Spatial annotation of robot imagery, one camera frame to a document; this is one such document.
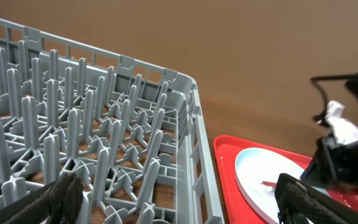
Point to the red ketchup sachet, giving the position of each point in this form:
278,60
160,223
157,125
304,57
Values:
270,184

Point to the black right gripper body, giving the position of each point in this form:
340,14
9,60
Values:
334,166

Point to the grey dishwasher rack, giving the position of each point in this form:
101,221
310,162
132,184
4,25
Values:
132,131

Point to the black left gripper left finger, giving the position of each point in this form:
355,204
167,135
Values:
61,203

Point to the large white plate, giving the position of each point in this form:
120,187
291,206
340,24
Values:
254,165

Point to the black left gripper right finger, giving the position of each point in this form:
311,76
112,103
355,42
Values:
298,203

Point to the red plastic tray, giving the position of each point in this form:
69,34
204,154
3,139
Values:
226,149

